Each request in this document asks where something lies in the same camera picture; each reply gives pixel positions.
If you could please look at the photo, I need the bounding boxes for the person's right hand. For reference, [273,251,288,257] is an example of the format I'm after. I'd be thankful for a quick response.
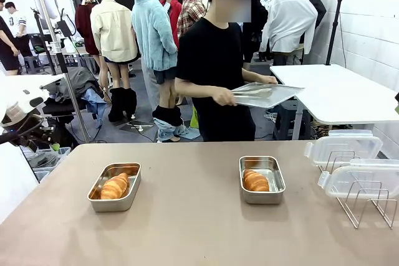
[213,87,239,107]

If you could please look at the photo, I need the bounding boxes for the black camera tripod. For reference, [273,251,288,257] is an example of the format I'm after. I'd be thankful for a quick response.
[30,7,57,76]

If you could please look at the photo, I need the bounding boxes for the metal mannequin base plate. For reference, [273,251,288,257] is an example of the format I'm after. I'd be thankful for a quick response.
[119,120,155,133]

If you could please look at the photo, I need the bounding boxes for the mannequin in blue fleece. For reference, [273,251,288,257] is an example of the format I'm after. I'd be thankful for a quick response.
[130,0,179,143]

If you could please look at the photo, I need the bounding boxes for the mannequin in plaid hooded shirt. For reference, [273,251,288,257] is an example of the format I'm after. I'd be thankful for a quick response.
[176,0,207,39]

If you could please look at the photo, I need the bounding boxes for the clear plastic storage bins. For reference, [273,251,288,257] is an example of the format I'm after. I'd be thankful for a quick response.
[23,146,72,183]

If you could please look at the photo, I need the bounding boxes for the metal baking tray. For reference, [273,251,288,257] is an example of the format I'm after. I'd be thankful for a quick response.
[230,81,305,110]

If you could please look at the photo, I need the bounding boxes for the wire lid rack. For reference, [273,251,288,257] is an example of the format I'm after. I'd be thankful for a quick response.
[318,150,398,230]

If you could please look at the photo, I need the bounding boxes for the mannequin in maroon dress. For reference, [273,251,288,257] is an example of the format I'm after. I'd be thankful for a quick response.
[74,0,101,72]

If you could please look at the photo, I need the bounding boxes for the bystander in black shirt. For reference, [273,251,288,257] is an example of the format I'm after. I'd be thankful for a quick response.
[0,0,21,77]

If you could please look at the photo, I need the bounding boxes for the mannequin in red jacket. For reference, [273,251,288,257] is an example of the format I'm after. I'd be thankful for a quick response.
[158,0,183,42]

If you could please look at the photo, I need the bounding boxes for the clear plastic container lid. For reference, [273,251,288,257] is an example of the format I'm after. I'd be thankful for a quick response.
[304,129,384,168]
[317,158,399,200]

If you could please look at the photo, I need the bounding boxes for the mannequin in white shirt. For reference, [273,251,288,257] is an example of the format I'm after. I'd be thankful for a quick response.
[260,0,319,66]

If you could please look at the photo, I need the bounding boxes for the black tripod stand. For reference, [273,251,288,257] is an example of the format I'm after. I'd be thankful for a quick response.
[325,0,345,66]

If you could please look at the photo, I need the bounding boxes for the person's left forearm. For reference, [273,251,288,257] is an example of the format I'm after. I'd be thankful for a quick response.
[241,67,266,84]

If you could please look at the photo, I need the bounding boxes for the mannequin in black coat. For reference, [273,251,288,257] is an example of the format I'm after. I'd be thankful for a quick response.
[243,0,269,63]

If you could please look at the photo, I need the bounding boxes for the rectangular steel container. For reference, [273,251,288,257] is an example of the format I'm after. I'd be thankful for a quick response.
[87,162,142,213]
[239,155,287,205]

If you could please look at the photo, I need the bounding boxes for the metal tongs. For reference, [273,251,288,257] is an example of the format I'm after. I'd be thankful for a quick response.
[231,86,274,99]

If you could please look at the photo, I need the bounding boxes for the bystander in white jersey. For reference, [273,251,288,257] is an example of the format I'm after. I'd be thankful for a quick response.
[4,1,32,59]

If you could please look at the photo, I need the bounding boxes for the person's right forearm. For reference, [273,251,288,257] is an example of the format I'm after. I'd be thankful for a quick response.
[175,78,221,100]

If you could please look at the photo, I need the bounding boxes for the mannequin in cream jacket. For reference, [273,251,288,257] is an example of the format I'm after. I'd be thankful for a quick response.
[90,0,140,123]

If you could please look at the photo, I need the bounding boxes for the silver metal pole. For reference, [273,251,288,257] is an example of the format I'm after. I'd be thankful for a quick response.
[31,0,92,144]

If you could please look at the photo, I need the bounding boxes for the white table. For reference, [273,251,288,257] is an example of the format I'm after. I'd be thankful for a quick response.
[269,64,399,141]

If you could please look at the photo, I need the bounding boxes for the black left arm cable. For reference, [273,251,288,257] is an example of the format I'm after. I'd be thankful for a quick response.
[0,115,45,146]

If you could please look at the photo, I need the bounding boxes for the black plastic stool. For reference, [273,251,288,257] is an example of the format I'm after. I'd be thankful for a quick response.
[273,100,312,141]

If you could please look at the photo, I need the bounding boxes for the grey and blue clothes pile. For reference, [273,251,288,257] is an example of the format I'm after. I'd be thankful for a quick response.
[52,66,106,128]

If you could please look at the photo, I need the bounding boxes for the golden croissant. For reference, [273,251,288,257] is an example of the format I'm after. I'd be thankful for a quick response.
[100,172,130,200]
[243,169,271,193]

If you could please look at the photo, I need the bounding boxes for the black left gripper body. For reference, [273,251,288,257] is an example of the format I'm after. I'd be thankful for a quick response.
[19,125,57,152]

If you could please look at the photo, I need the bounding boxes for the person in black t-shirt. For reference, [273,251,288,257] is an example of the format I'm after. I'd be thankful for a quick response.
[174,0,257,143]

